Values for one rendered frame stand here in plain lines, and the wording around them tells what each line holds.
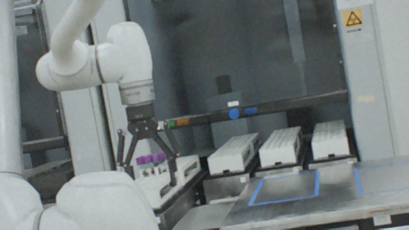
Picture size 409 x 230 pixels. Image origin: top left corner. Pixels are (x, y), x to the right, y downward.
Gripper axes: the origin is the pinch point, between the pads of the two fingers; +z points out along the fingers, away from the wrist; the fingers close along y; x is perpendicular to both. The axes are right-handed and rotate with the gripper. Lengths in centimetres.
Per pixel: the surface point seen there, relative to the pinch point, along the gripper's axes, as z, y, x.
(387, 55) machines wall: -19, 74, 143
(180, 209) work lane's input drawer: 7.8, 6.8, -4.1
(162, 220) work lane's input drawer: 6.5, 6.2, -22.2
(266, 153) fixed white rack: 0.5, 27.8, 27.1
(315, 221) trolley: 5, 42, -55
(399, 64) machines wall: -14, 78, 143
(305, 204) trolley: 4, 40, -43
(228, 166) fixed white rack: 2.7, 16.2, 27.1
